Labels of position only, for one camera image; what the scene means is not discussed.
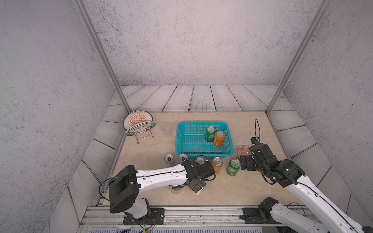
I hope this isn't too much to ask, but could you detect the gold green can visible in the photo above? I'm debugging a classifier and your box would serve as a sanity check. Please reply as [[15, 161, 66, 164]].
[[170, 185, 183, 194]]

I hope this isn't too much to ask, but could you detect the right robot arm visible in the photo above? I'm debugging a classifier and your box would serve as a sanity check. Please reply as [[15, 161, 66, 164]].
[[240, 149, 373, 233]]

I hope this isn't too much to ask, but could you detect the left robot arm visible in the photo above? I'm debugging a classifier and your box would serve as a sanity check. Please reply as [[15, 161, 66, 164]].
[[106, 160, 216, 220]]

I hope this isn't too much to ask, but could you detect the white Monster can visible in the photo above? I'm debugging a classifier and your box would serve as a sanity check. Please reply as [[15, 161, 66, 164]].
[[178, 153, 189, 164], [164, 154, 176, 167]]

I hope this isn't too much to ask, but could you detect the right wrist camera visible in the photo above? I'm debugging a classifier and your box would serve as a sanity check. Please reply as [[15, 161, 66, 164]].
[[249, 137, 277, 164]]

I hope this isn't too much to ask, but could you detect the wire plate stand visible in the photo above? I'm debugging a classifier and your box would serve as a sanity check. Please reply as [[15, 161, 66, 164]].
[[125, 121, 156, 144]]

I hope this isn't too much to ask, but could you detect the orange fanta can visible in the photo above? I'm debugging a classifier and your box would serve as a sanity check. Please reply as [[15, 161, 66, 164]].
[[194, 155, 209, 165], [213, 131, 225, 147]]

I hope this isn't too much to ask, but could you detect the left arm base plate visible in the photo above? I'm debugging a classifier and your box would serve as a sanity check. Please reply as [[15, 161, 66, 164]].
[[123, 208, 165, 225]]

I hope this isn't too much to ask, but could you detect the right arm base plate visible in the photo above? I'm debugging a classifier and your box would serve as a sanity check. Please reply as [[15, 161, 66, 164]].
[[239, 207, 273, 224]]

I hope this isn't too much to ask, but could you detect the decorated plate on stand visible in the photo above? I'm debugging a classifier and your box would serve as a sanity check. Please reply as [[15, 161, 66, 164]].
[[123, 111, 153, 130]]

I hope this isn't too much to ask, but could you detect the teal plastic basket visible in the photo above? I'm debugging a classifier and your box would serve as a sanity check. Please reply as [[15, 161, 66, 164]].
[[175, 121, 234, 158]]

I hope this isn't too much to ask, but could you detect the aluminium mounting rail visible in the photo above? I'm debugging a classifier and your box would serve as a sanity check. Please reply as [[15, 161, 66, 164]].
[[78, 206, 292, 233]]

